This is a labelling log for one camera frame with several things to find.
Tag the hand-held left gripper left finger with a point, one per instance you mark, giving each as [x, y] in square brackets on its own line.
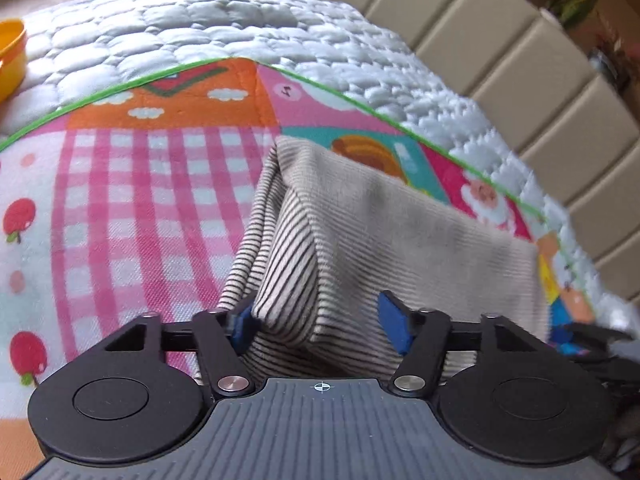
[243, 328]

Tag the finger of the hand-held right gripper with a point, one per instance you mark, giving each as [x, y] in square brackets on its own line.
[590, 340]

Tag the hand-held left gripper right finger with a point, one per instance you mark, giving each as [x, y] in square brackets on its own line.
[395, 323]

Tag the brown striped sweater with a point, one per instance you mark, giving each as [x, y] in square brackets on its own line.
[360, 240]

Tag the colourful cartoon printed mat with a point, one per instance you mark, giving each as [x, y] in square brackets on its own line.
[140, 200]

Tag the red-leaved plant in black pot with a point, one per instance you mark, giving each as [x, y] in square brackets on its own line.
[607, 65]

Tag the beige padded headboard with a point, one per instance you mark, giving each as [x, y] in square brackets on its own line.
[525, 60]

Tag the pale blue quilted bedspread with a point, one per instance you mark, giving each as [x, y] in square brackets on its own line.
[200, 20]

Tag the green plant in white pot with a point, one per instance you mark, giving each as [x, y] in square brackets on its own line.
[575, 2]

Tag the yellow plastic bowl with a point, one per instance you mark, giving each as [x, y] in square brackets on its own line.
[11, 60]

